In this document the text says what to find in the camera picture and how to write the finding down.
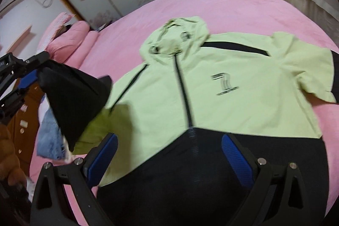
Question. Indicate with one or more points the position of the brown wooden headboard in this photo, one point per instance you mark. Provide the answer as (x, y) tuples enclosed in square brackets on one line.
[(24, 126)]

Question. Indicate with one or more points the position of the green and black hooded jacket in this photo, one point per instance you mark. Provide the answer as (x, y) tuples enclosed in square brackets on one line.
[(171, 112)]

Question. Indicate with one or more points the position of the left hand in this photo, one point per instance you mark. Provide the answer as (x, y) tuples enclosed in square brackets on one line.
[(10, 165)]

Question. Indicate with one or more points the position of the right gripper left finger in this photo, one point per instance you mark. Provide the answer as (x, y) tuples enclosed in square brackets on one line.
[(50, 204)]

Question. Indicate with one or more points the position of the wooden wall shelf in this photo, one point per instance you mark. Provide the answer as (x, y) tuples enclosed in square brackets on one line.
[(20, 38)]

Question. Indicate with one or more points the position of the pink plush bed blanket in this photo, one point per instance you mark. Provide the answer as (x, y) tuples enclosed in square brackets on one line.
[(117, 49)]

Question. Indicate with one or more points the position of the pink lace-trimmed pillow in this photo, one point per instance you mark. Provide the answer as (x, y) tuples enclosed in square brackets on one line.
[(53, 28)]

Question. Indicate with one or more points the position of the folded pink quilt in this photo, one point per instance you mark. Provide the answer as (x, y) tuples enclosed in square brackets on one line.
[(72, 47)]

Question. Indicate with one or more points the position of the white printed pillow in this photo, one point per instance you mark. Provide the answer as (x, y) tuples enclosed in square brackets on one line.
[(43, 108)]

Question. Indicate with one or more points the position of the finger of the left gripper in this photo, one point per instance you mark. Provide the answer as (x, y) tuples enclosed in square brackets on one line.
[(12, 102), (23, 68)]

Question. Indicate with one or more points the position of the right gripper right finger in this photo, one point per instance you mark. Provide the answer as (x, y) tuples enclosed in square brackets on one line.
[(277, 194)]

